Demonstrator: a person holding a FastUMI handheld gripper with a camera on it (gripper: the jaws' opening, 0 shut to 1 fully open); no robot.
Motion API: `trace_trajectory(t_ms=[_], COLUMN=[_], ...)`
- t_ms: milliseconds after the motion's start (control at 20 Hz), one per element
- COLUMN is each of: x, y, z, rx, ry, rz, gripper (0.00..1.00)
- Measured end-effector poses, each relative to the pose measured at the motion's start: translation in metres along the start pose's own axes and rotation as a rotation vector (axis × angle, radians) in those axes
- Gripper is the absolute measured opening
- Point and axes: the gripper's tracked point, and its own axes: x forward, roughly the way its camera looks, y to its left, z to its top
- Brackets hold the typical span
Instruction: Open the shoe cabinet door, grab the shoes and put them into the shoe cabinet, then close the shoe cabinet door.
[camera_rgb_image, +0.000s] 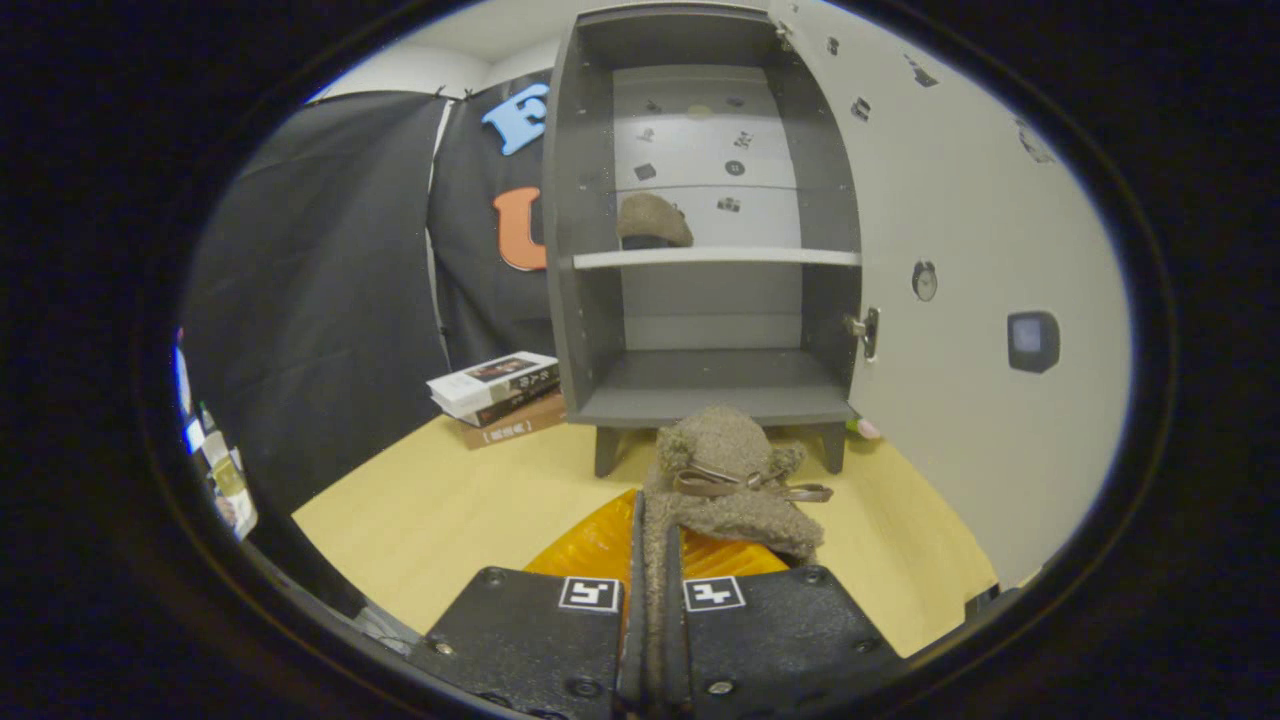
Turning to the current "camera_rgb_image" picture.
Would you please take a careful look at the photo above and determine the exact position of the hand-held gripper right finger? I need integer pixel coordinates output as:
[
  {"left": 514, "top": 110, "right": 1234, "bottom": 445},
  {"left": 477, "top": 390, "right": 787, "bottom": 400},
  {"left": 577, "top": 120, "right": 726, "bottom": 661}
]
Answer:
[{"left": 665, "top": 528, "right": 906, "bottom": 717}]

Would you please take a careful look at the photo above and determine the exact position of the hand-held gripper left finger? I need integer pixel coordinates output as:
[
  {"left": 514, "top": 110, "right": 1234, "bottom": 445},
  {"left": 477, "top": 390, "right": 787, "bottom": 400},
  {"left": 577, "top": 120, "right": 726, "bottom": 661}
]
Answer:
[{"left": 408, "top": 490, "right": 646, "bottom": 720}]

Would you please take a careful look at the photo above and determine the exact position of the dark grey shoe cabinet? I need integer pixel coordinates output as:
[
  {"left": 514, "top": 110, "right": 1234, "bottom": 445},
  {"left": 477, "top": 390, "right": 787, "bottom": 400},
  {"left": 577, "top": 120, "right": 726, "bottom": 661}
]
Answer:
[{"left": 543, "top": 5, "right": 866, "bottom": 478}]

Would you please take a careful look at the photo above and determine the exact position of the light grey shoe cabinet door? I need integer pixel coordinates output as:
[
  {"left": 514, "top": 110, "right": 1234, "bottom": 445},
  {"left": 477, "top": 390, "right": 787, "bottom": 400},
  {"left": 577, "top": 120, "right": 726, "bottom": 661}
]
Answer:
[{"left": 770, "top": 0, "right": 1136, "bottom": 591}]

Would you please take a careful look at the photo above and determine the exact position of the brown cover book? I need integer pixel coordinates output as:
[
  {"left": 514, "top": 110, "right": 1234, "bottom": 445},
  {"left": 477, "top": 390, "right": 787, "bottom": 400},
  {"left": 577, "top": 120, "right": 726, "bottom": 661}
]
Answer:
[{"left": 455, "top": 392, "right": 568, "bottom": 451}]

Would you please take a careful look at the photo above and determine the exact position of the dark cover book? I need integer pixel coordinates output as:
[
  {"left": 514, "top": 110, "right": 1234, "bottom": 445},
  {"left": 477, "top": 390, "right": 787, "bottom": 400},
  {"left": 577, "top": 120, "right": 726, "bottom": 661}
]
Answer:
[{"left": 470, "top": 373, "right": 562, "bottom": 429}]

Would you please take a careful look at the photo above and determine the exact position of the white cover book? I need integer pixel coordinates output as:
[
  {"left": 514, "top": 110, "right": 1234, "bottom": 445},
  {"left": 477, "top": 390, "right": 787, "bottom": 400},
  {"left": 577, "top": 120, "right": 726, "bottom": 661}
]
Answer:
[{"left": 427, "top": 351, "right": 559, "bottom": 418}]

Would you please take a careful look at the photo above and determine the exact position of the white cluttered cart tray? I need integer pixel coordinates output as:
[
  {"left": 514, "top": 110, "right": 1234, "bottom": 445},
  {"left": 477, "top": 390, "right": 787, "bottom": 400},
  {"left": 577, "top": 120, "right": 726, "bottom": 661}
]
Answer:
[{"left": 178, "top": 400, "right": 259, "bottom": 541}]

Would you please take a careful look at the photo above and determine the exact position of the black backdrop cloth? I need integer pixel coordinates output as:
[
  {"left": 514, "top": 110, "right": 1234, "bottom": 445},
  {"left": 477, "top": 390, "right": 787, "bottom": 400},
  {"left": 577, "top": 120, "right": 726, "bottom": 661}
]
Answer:
[{"left": 180, "top": 70, "right": 561, "bottom": 516}]

